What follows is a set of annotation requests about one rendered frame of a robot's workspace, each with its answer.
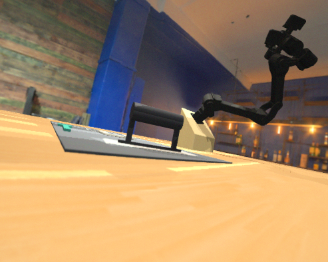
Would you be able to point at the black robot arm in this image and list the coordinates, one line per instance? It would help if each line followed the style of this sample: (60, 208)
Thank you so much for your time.
(278, 66)

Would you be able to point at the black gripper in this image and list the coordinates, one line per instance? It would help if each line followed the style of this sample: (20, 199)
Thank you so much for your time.
(293, 23)

